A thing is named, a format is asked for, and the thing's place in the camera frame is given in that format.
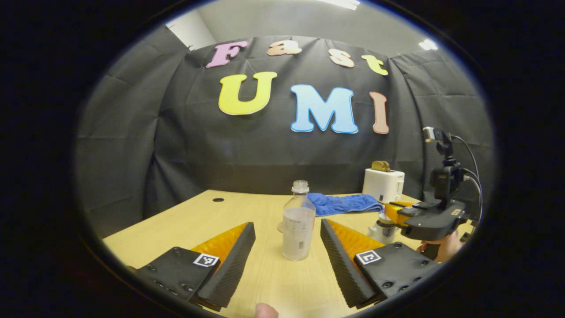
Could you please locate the black cable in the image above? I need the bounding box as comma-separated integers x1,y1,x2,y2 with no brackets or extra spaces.
450,135,484,221

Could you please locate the white blue-patterned teacup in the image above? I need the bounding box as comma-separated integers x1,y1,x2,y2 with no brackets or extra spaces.
368,221,398,245

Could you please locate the blue towel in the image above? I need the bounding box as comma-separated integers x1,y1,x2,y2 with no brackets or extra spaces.
308,193,384,217

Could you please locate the clear plastic water bottle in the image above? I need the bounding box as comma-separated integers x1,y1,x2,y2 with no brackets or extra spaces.
282,180,316,261

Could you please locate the white toaster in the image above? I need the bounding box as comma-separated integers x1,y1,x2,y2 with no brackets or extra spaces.
362,168,405,204

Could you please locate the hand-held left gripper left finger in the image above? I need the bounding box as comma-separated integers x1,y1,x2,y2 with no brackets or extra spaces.
132,222,256,312

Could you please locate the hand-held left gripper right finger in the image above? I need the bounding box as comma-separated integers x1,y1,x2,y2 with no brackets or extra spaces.
320,219,442,310

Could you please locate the black backdrop cloth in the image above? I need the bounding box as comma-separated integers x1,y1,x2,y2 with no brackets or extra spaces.
75,26,495,239

